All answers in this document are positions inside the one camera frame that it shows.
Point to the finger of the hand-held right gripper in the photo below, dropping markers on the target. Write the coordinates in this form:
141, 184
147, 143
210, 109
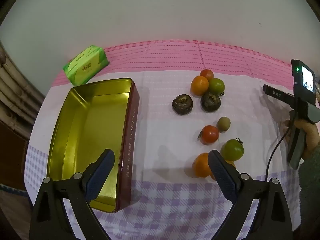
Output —
275, 93

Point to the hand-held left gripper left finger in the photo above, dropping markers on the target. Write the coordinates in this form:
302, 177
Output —
100, 177

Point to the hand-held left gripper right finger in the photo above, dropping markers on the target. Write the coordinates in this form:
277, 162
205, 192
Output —
222, 177

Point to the orange mandarin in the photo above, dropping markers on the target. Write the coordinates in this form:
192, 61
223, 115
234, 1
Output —
201, 165
199, 85
231, 164

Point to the green tomato with stem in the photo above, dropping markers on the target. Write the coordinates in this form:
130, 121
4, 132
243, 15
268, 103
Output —
232, 150

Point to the small brown longan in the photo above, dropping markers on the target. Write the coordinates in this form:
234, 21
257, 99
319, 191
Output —
223, 124

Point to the gold rectangular tin box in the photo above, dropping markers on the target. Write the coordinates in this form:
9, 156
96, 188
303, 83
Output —
87, 120

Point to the dark wrinkled passion fruit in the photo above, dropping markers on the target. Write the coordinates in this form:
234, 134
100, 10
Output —
210, 102
182, 104

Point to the person's right forearm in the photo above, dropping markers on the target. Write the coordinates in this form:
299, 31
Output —
311, 180

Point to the person's right hand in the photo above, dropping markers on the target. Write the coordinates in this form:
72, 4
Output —
312, 135

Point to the small red tomato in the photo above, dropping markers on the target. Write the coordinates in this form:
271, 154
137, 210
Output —
207, 73

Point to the pink purple checkered tablecloth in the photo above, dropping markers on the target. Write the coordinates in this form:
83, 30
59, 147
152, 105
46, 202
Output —
162, 130

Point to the brown wooden panel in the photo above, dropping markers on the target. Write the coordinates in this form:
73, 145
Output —
12, 150

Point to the green tissue pack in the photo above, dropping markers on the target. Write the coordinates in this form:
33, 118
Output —
86, 65

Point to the bamboo furniture frame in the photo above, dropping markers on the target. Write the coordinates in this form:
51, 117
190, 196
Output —
15, 85

